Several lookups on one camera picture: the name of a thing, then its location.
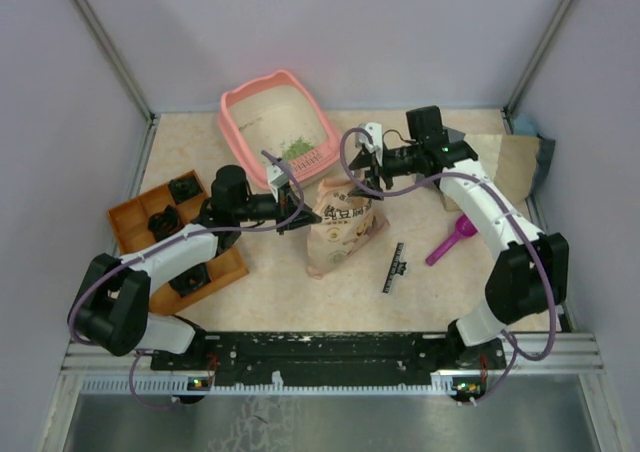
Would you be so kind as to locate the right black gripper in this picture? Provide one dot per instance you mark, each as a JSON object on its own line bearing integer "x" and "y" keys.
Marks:
{"x": 373, "y": 180}

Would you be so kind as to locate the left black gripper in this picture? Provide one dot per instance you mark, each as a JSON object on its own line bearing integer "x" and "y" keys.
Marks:
{"x": 288, "y": 206}

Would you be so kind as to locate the beige cat litter bag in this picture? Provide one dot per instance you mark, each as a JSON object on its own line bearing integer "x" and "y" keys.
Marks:
{"x": 347, "y": 224}

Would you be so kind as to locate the purple plastic scoop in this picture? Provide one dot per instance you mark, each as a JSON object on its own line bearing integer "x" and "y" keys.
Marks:
{"x": 463, "y": 229}

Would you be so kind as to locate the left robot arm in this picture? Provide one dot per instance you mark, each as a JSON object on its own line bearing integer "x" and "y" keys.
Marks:
{"x": 111, "y": 308}

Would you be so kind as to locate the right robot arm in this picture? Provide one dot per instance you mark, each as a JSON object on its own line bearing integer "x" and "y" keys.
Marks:
{"x": 531, "y": 267}

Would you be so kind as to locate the green litter pellets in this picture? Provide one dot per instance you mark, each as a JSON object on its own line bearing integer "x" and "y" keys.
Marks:
{"x": 292, "y": 149}

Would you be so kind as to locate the pink litter box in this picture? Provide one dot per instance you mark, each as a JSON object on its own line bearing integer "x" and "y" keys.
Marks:
{"x": 258, "y": 115}

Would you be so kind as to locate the black part front tray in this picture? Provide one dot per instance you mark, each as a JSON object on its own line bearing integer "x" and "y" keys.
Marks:
{"x": 191, "y": 280}

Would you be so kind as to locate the black part in tray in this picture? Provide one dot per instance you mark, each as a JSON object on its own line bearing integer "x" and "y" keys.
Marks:
{"x": 184, "y": 188}

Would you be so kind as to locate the grey beige folded cloth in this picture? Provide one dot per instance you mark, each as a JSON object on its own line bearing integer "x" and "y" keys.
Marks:
{"x": 518, "y": 165}

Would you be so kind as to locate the blue cloth in corner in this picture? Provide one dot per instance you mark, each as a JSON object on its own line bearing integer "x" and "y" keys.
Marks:
{"x": 526, "y": 126}

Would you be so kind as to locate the orange compartment tray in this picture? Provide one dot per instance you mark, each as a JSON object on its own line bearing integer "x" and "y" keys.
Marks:
{"x": 152, "y": 216}

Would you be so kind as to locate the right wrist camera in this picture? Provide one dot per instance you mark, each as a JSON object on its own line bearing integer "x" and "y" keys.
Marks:
{"x": 371, "y": 139}

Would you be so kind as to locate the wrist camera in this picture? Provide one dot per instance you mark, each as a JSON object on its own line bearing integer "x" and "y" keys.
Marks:
{"x": 371, "y": 139}
{"x": 278, "y": 179}

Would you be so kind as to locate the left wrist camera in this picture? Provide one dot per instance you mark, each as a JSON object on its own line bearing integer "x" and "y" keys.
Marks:
{"x": 278, "y": 179}

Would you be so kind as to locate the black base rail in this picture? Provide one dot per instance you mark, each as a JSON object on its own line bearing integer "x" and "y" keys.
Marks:
{"x": 328, "y": 359}

